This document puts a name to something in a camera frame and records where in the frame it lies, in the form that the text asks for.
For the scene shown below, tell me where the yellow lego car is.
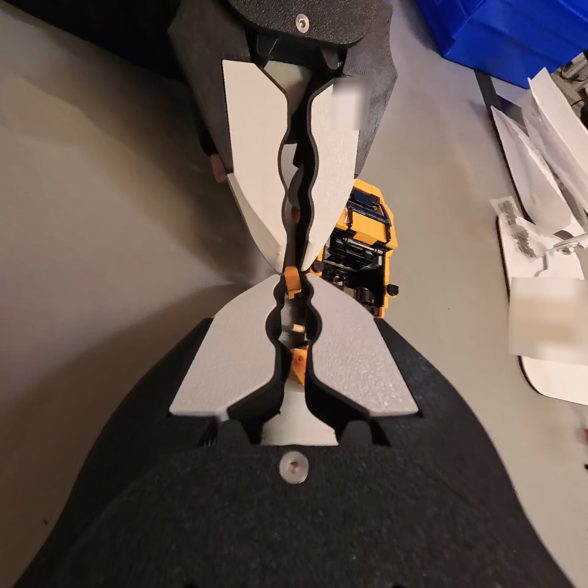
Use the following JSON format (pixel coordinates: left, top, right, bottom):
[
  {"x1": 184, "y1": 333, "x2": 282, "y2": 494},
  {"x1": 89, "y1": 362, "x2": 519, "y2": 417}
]
[{"x1": 279, "y1": 179, "x2": 399, "y2": 384}]

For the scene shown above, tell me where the white paper bag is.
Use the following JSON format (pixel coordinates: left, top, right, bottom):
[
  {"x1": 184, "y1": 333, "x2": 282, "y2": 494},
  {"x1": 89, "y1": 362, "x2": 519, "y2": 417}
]
[
  {"x1": 491, "y1": 106, "x2": 584, "y2": 239},
  {"x1": 526, "y1": 68, "x2": 588, "y2": 221}
]

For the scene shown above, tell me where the clear bag of dark pieces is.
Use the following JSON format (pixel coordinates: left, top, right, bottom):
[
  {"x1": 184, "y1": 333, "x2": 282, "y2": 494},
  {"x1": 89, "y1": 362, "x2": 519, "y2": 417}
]
[{"x1": 489, "y1": 195, "x2": 552, "y2": 262}]

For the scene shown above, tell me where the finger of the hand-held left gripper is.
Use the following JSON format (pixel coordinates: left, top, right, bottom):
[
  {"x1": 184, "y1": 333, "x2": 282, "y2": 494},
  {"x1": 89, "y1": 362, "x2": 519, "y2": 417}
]
[
  {"x1": 222, "y1": 59, "x2": 301, "y2": 274},
  {"x1": 298, "y1": 82, "x2": 364, "y2": 272}
]

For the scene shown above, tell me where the blue plastic bin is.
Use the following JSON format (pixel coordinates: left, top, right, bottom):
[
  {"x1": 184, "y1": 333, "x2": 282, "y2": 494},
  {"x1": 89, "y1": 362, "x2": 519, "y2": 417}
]
[{"x1": 416, "y1": 0, "x2": 588, "y2": 90}]

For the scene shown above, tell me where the small orange lego bracket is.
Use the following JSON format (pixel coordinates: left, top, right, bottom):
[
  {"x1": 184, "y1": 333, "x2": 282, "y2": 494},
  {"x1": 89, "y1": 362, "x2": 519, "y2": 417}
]
[{"x1": 282, "y1": 266, "x2": 304, "y2": 300}]

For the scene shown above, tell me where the person's left forearm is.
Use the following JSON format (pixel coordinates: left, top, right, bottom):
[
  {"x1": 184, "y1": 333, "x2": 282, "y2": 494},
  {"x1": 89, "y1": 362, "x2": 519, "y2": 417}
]
[{"x1": 18, "y1": 0, "x2": 189, "y2": 83}]

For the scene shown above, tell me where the silver metal rod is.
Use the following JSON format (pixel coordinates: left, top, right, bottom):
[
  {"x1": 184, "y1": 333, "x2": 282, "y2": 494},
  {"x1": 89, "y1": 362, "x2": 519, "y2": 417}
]
[{"x1": 537, "y1": 232, "x2": 588, "y2": 276}]

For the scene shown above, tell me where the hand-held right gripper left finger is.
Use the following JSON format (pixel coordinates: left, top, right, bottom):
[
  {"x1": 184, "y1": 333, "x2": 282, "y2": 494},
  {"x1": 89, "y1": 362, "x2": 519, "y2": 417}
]
[{"x1": 169, "y1": 274, "x2": 283, "y2": 419}]

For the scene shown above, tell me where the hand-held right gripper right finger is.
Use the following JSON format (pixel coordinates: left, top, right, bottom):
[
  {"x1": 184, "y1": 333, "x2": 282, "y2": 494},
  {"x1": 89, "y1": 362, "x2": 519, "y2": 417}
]
[{"x1": 300, "y1": 274, "x2": 420, "y2": 419}]

